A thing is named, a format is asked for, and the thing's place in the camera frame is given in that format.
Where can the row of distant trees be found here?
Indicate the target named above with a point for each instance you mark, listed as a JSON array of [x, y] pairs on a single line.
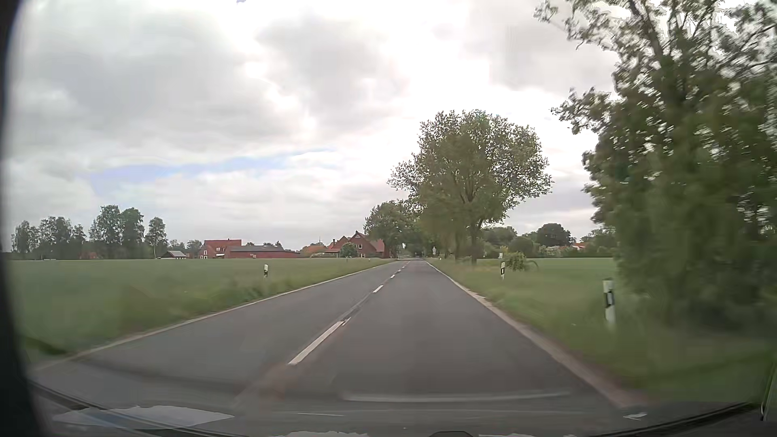
[[546, 240]]

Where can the car's own bonnet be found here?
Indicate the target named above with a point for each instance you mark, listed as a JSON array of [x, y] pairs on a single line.
[[388, 422]]

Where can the small grey-roofed shed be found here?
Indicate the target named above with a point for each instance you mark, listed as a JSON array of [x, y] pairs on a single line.
[[174, 255]]

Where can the tall roadside tree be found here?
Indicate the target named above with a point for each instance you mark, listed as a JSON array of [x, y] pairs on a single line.
[[470, 164]]

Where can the grey asphalt road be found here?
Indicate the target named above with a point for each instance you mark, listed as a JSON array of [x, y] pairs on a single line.
[[419, 340]]

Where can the red brick house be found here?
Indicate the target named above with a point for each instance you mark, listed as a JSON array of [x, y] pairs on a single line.
[[359, 244]]

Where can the red brick farm building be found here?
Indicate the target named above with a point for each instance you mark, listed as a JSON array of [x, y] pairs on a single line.
[[246, 249]]

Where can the group of trees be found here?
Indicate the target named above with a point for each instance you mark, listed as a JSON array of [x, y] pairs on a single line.
[[394, 226]]

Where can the road markings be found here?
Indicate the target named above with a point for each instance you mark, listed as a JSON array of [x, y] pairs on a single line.
[[317, 343]]

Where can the green grass verge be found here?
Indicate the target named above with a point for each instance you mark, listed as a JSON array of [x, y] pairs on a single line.
[[564, 303]]

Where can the large dense green tree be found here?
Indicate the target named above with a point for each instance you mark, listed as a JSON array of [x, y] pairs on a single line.
[[686, 182]]

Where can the small green bush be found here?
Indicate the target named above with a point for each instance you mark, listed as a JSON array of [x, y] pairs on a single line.
[[518, 261]]

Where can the green grass field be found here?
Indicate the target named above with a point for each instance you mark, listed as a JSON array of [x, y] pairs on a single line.
[[121, 288]]

